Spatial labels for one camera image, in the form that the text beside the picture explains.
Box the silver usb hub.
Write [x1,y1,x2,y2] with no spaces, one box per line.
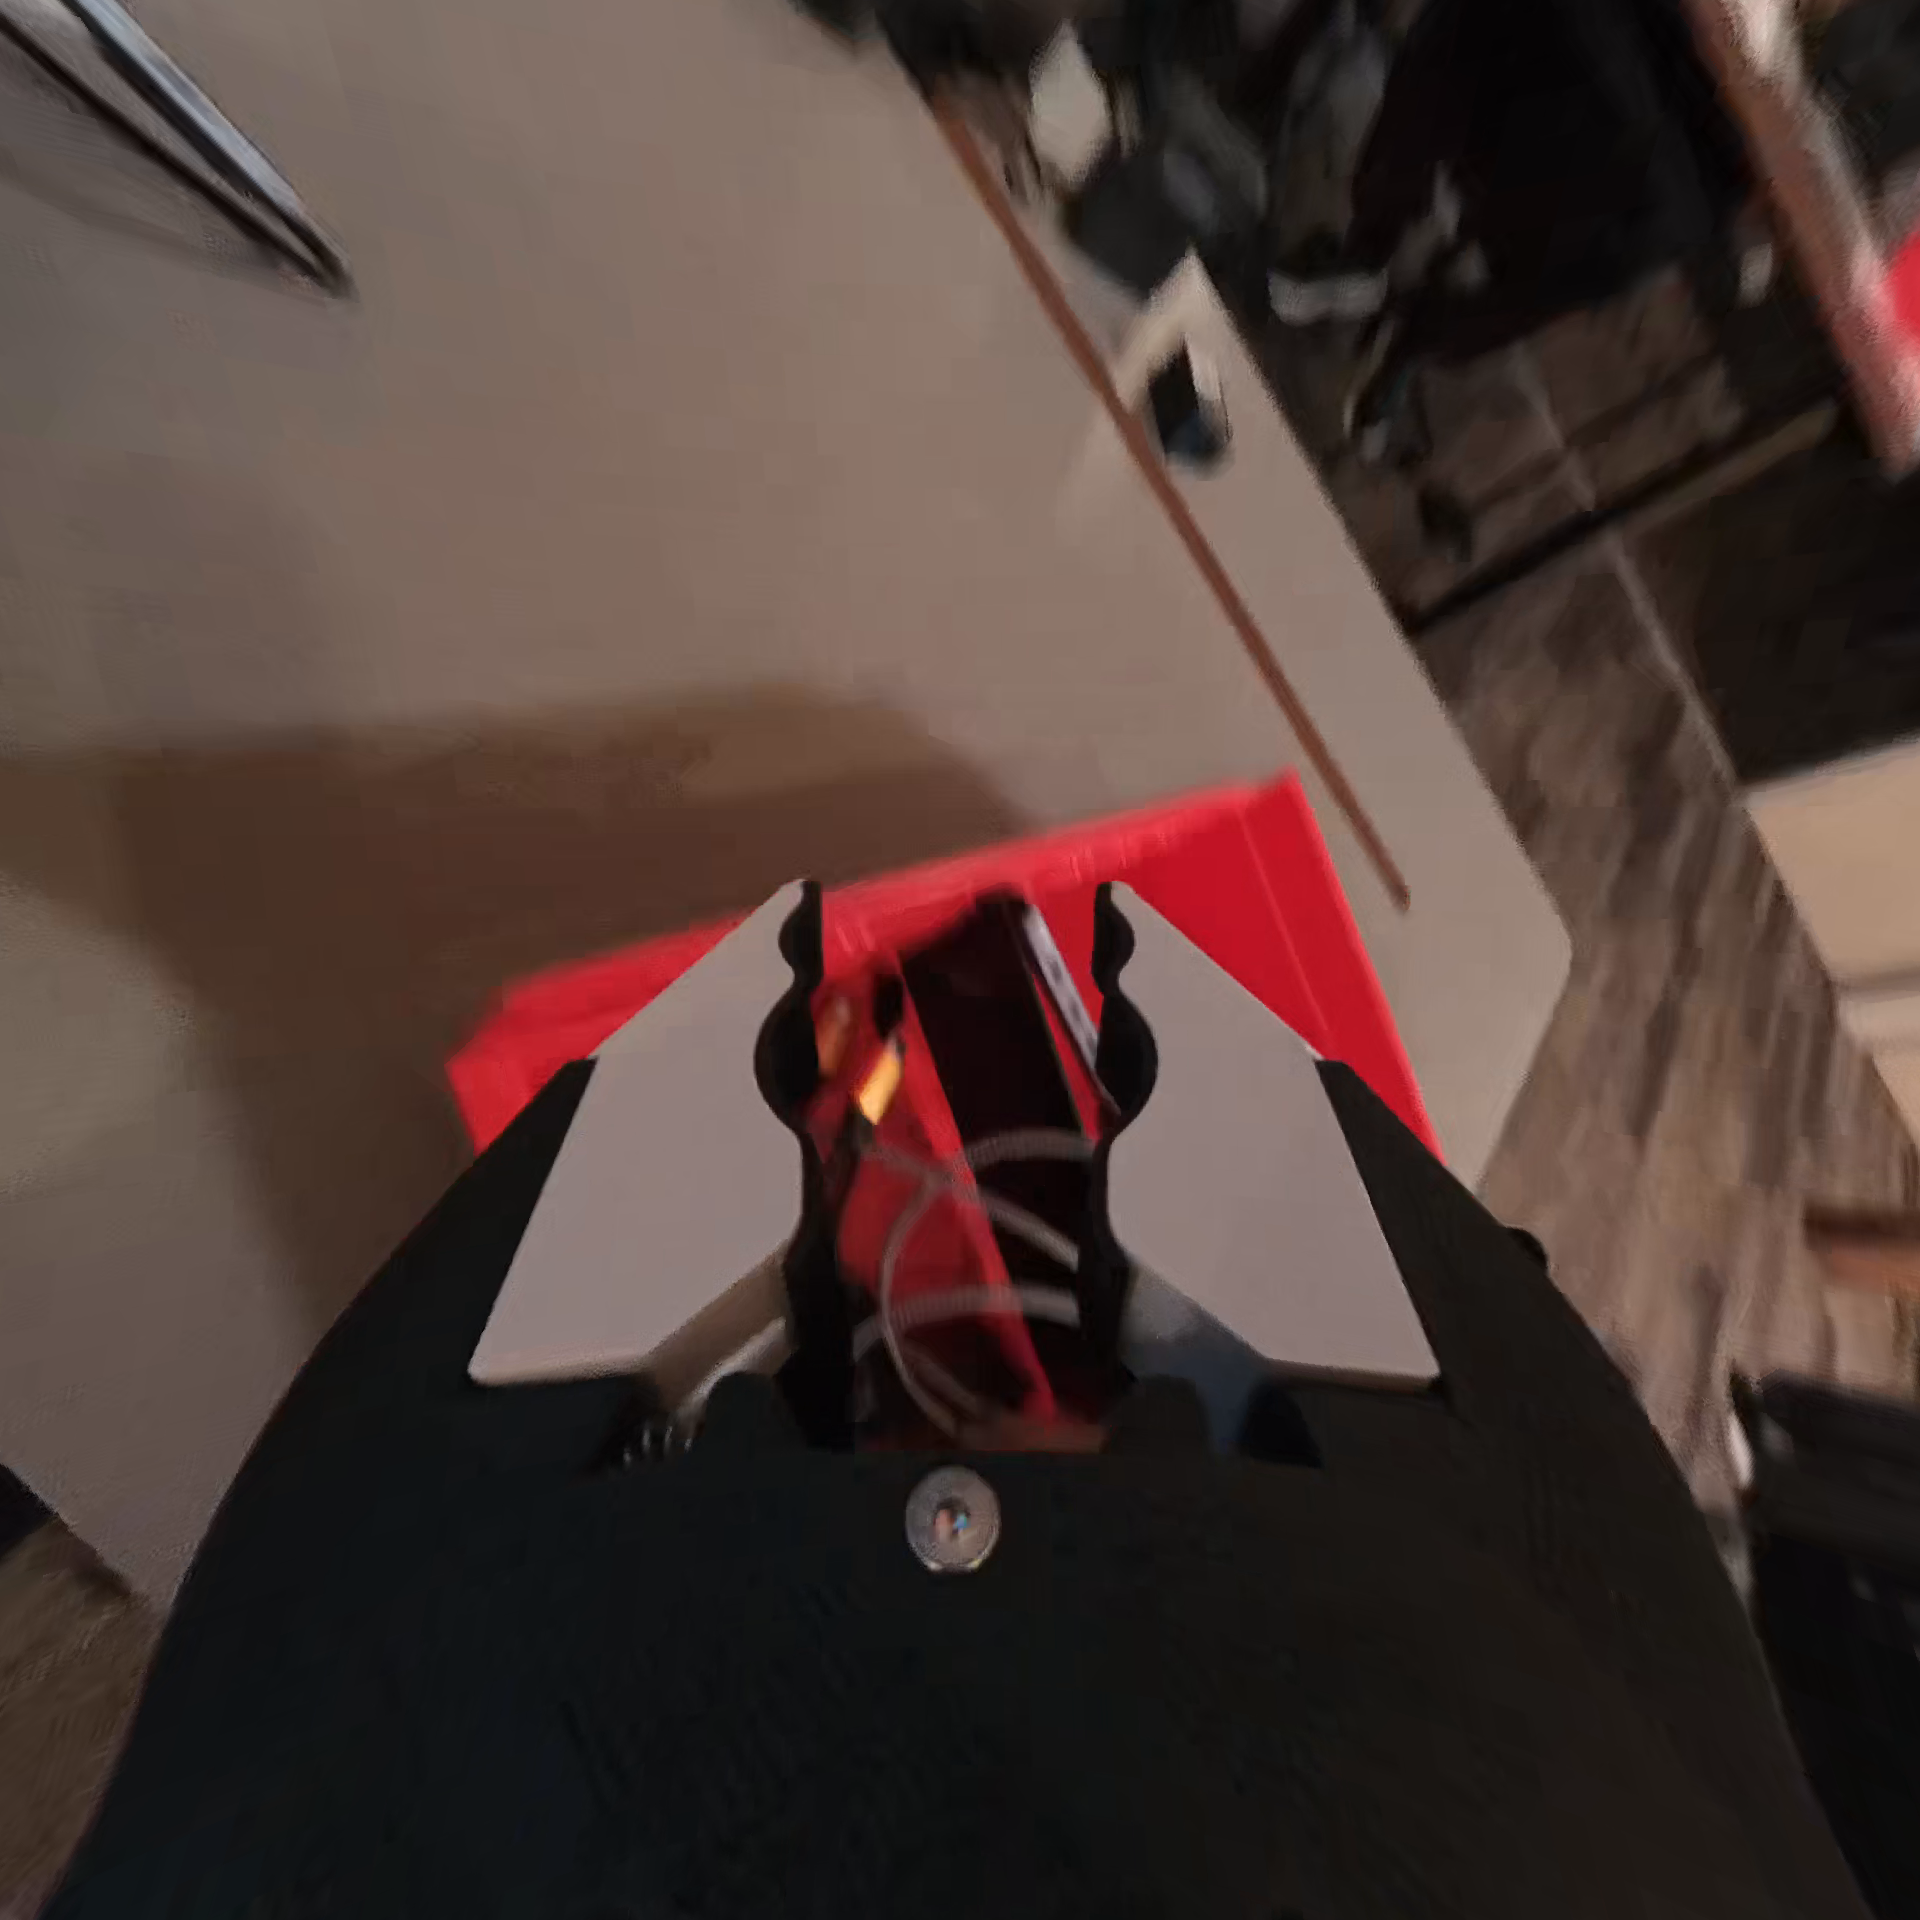
[1022,904,1115,1119]

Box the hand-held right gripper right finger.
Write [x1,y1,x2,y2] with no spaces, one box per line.
[1086,878,1445,1457]

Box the grey braided orange-plug cable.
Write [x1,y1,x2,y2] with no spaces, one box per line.
[810,992,1126,1441]

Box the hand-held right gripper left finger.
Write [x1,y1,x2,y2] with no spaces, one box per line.
[474,878,867,1457]

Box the red plastic bin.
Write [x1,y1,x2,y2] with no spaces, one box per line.
[452,766,1445,1441]

